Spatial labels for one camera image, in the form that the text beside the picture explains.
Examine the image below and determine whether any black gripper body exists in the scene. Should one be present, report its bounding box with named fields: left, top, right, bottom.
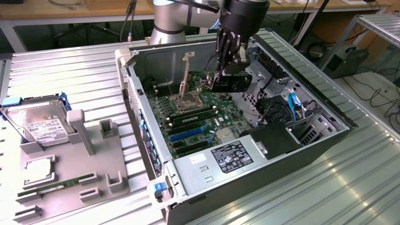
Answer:
left=219, top=0, right=271, bottom=39

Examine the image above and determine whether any graphics card with metal bracket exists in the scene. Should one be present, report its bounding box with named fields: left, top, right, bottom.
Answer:
left=181, top=52, right=254, bottom=94

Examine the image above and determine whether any perforated metal disk bay cage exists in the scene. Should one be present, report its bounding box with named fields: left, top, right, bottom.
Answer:
left=233, top=58, right=295, bottom=118

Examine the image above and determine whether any green motherboard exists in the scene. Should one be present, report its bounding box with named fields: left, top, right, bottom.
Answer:
left=146, top=71, right=251, bottom=160

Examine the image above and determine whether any black slanted stand pole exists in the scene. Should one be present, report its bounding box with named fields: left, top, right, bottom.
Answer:
left=297, top=0, right=331, bottom=47

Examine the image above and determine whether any green RAM stick in slot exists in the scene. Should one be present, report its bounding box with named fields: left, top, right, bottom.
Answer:
left=171, top=112, right=217, bottom=125

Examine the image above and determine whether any silver chipset heatsink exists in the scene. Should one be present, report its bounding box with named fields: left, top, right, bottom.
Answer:
left=214, top=128, right=241, bottom=144

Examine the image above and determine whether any grey and black equipment box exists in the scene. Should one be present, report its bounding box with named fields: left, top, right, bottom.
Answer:
left=325, top=44, right=371, bottom=79

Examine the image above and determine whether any blue expansion slot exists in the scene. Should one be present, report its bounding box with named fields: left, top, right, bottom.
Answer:
left=169, top=127, right=203, bottom=142

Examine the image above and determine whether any black chair base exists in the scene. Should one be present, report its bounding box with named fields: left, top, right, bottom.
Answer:
left=51, top=22, right=126, bottom=47

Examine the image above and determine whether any open black PC case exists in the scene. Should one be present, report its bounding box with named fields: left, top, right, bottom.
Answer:
left=114, top=34, right=359, bottom=225

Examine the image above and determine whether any grey power supply unit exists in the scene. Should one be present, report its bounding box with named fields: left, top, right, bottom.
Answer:
left=174, top=135, right=273, bottom=196

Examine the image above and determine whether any blue case latch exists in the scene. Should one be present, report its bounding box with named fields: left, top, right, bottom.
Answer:
left=153, top=181, right=167, bottom=194

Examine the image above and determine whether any silver hard disk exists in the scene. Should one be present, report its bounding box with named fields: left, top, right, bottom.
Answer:
left=6, top=99, right=71, bottom=147

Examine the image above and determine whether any grey plastic parts rack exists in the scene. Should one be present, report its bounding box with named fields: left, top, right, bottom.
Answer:
left=13, top=109, right=133, bottom=223

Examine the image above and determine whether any hard disk drive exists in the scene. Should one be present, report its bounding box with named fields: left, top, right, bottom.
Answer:
left=0, top=92, right=74, bottom=143

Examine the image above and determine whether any silver CPU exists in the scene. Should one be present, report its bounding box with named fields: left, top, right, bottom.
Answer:
left=25, top=160, right=54, bottom=182

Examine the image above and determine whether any CPU socket with metal frame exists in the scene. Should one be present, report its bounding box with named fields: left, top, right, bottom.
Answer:
left=169, top=92, right=205, bottom=113

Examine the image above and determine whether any black wire bundle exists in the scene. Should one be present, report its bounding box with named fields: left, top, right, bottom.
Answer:
left=257, top=96, right=298, bottom=125

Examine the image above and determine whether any blue SATA wire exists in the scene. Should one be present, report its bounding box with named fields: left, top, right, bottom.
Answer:
left=290, top=92, right=303, bottom=122

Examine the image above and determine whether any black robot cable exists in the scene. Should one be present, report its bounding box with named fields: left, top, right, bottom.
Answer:
left=123, top=0, right=139, bottom=43

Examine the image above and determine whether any aluminium slat frame table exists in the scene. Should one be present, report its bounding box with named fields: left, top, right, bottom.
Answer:
left=319, top=14, right=400, bottom=78

